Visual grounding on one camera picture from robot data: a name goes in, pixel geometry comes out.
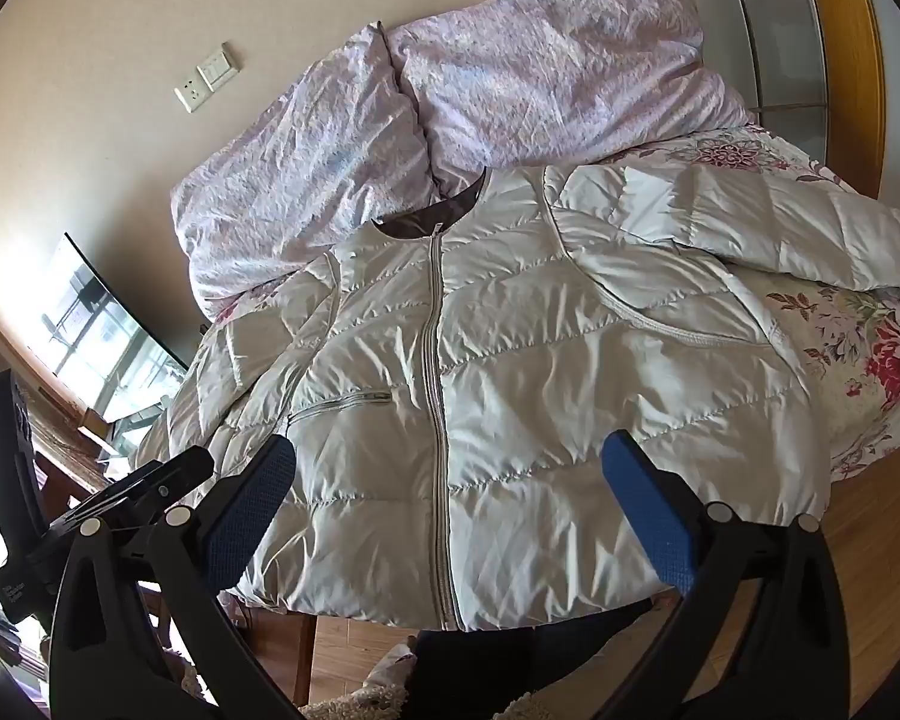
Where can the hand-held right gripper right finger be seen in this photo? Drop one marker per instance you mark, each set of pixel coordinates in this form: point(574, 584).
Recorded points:
point(649, 510)

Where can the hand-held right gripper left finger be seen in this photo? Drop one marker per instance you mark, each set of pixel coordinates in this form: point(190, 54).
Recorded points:
point(251, 517)

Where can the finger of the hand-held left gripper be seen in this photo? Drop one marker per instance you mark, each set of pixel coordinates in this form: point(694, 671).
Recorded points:
point(172, 476)

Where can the white puffer jacket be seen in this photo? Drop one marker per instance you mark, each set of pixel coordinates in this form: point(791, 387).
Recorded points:
point(495, 390)

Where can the beige fluffy slipper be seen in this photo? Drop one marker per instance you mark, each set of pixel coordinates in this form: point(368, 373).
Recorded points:
point(517, 706)
point(367, 701)

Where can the person's dark trousers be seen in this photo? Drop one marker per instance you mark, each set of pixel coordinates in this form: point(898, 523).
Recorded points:
point(480, 667)

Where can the floral bed sheet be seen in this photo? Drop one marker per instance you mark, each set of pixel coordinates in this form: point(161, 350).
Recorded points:
point(855, 345)

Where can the pink crinkled pillow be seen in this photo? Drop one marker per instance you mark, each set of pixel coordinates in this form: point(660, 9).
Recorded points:
point(555, 75)
point(307, 165)

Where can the wooden headboard with panels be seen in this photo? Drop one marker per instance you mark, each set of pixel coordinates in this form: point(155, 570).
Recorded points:
point(859, 75)

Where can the frosted glass door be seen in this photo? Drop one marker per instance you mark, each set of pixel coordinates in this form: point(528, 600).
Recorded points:
point(780, 37)

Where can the wooden bed frame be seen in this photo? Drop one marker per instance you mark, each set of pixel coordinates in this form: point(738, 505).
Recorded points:
point(285, 652)

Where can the white wall socket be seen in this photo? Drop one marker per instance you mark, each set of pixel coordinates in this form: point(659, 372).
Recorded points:
point(191, 96)

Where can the white wall switch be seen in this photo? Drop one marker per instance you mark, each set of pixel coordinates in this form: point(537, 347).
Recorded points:
point(217, 66)

